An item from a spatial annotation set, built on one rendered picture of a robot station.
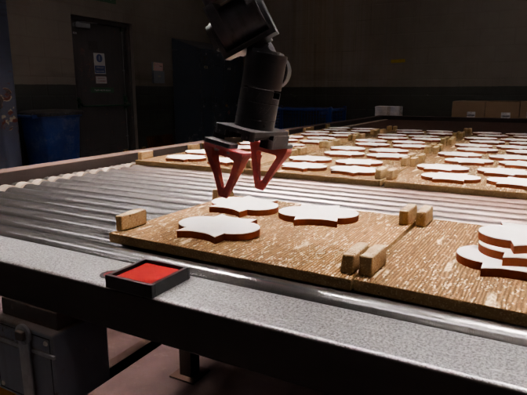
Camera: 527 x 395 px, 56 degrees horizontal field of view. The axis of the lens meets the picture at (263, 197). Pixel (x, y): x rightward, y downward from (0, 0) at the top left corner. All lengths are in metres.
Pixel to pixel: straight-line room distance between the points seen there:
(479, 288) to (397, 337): 0.14
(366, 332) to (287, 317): 0.09
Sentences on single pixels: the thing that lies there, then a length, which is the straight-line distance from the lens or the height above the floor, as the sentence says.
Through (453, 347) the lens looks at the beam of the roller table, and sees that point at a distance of 0.53.
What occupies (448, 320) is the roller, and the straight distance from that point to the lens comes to 0.59.
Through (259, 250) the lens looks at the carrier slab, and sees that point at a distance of 0.71.
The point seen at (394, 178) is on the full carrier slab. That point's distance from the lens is 1.32.
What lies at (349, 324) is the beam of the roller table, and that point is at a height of 0.91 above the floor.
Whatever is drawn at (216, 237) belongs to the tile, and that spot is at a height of 0.95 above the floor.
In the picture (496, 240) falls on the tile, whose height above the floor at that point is 0.97.
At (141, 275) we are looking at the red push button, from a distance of 0.66.
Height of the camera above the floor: 1.16
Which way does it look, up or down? 12 degrees down
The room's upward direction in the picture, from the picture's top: straight up
